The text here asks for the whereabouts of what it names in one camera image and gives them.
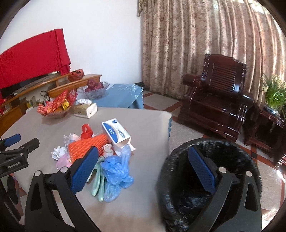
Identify blue white cardboard box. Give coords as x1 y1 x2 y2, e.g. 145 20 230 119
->
101 118 131 149

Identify blue covered side table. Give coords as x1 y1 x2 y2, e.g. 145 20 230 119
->
93 84 144 109

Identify glass fruit bowl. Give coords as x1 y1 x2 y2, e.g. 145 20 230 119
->
77 82 110 100

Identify gold tissue box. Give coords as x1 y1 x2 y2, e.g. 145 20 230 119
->
73 99 98 119

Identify wooden tv cabinet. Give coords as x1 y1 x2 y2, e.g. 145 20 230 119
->
1 74 102 135

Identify floral beige curtain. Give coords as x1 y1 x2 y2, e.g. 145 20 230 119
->
138 0 285 103

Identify glass snack bowl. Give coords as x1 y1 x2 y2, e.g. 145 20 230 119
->
37 89 78 119

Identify pink face mask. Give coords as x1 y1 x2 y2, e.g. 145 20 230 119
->
56 153 72 171

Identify red cloth cover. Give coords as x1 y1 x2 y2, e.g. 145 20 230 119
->
1 29 71 89

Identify dark wooden armchair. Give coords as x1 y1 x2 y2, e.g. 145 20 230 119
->
178 54 253 142

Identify green potted plant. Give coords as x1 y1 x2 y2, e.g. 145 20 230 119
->
262 74 285 115

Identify red apples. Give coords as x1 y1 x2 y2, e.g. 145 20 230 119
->
85 79 104 92

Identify red plastic bag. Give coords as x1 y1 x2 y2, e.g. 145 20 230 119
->
80 124 93 139

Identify orange foam fruit net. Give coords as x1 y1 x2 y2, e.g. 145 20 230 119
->
68 134 109 163

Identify red basket on cabinet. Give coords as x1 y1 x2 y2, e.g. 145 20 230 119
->
67 69 84 82

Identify green rubber glove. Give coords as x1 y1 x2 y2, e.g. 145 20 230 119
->
86 157 105 202

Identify black trash bin with bag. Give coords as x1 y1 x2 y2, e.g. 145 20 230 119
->
157 138 262 231

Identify dark wooden side table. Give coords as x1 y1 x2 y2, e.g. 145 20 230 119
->
243 103 285 162

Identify blue plastic glove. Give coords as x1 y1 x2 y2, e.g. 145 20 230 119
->
100 145 134 203

